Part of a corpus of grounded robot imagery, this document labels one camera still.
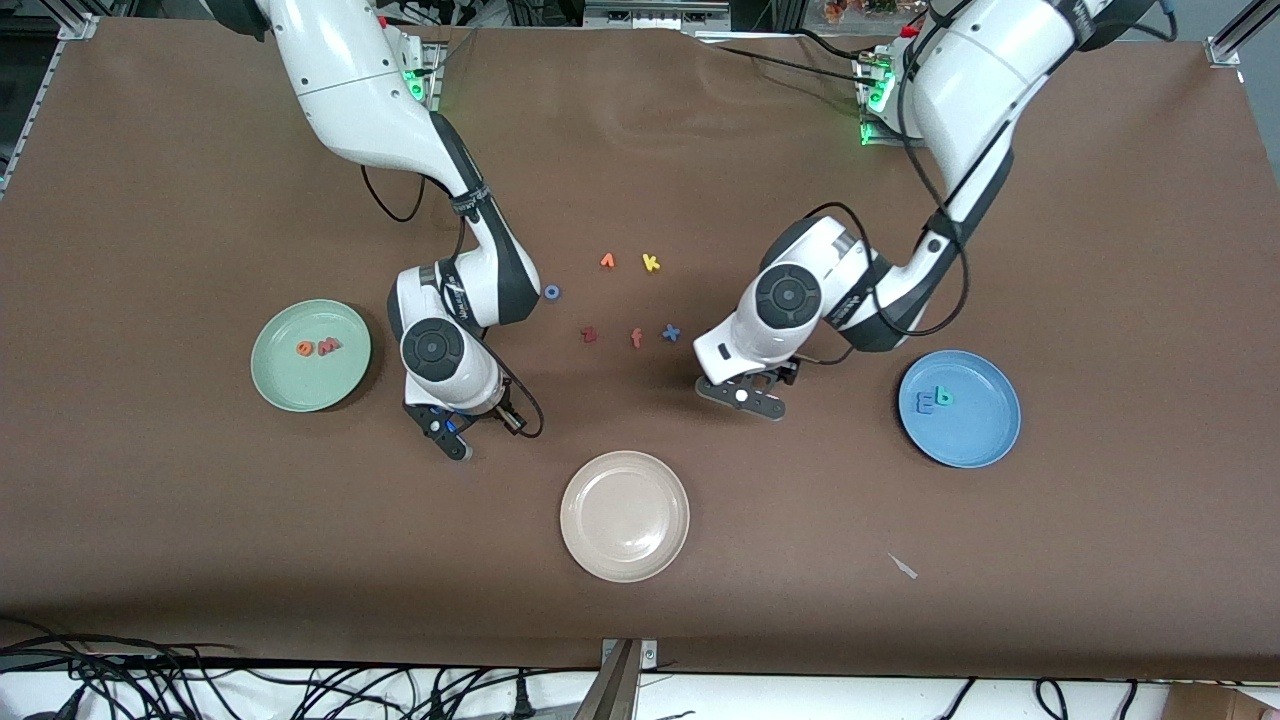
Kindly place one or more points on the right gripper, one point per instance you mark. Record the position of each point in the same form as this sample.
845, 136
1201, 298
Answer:
497, 415

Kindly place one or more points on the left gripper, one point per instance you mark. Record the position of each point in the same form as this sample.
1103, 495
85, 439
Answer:
785, 373

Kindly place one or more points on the blue letter m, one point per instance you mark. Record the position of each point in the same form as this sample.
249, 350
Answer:
922, 402

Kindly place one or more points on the salmon letter w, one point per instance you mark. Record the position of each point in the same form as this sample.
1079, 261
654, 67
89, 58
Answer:
328, 347

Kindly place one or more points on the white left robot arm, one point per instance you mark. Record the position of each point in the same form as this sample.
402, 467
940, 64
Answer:
980, 70

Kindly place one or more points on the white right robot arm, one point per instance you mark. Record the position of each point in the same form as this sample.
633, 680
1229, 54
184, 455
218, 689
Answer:
340, 70

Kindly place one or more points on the beige plate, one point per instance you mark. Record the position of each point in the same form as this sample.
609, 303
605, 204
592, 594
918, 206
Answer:
625, 515

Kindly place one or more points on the blue plate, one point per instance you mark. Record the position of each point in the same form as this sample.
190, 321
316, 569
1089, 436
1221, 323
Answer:
975, 435

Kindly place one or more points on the green plate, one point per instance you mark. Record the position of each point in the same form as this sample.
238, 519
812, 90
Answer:
300, 385

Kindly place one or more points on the grey tape scrap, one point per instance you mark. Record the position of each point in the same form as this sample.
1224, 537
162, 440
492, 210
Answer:
903, 567

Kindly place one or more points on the black power plug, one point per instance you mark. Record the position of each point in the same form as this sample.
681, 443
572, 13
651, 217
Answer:
437, 705
520, 698

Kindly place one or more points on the white power strip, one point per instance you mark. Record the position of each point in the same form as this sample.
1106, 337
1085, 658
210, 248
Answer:
650, 15

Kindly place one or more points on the cardboard box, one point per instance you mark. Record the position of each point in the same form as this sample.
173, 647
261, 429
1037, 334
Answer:
1220, 705

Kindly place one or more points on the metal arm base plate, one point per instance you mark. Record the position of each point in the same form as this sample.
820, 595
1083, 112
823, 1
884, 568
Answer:
432, 70
880, 135

